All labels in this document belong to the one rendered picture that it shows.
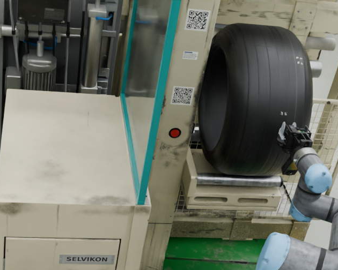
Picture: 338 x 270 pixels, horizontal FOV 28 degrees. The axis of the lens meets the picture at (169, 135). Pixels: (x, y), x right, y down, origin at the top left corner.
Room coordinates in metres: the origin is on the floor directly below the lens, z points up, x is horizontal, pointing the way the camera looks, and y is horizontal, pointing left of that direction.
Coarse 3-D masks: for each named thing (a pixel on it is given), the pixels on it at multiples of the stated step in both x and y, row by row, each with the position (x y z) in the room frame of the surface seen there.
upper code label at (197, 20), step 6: (192, 12) 2.03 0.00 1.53; (198, 12) 2.04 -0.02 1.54; (204, 12) 2.04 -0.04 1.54; (186, 18) 2.03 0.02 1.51; (192, 18) 2.04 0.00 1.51; (198, 18) 2.04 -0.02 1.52; (204, 18) 2.05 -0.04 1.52; (186, 24) 2.03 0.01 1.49; (192, 24) 2.04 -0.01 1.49; (198, 24) 2.04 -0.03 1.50; (204, 24) 2.05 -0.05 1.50; (192, 30) 2.04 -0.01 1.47; (198, 30) 2.04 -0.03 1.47; (204, 30) 2.05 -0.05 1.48
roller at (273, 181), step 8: (200, 176) 2.00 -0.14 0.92; (208, 176) 2.01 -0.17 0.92; (216, 176) 2.02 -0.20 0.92; (224, 176) 2.03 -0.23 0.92; (232, 176) 2.04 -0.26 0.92; (240, 176) 2.05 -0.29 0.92; (248, 176) 2.05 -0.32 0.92; (256, 176) 2.06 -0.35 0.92; (264, 176) 2.07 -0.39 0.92; (272, 176) 2.08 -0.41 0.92; (280, 176) 2.09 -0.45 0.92; (208, 184) 2.01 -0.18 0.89; (216, 184) 2.01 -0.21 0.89; (224, 184) 2.02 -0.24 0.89; (232, 184) 2.02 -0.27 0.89; (240, 184) 2.03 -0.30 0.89; (248, 184) 2.04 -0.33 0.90; (256, 184) 2.05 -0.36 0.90; (264, 184) 2.05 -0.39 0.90; (272, 184) 2.06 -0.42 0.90; (280, 184) 2.07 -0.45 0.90
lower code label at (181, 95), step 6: (174, 90) 2.03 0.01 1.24; (180, 90) 2.04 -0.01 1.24; (186, 90) 2.04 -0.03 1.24; (192, 90) 2.05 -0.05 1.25; (174, 96) 2.03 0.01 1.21; (180, 96) 2.04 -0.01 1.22; (186, 96) 2.04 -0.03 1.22; (192, 96) 2.05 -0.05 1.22; (174, 102) 2.03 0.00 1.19; (180, 102) 2.04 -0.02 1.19; (186, 102) 2.04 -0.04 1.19
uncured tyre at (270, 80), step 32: (224, 32) 2.23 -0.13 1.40; (256, 32) 2.18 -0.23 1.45; (288, 32) 2.23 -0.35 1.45; (224, 64) 2.43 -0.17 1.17; (256, 64) 2.02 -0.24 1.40; (288, 64) 2.06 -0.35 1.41; (224, 96) 2.41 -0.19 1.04; (256, 96) 1.95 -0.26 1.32; (288, 96) 1.98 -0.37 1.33; (224, 128) 1.96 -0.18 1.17; (256, 128) 1.91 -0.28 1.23; (224, 160) 1.94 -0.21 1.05; (256, 160) 1.93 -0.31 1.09
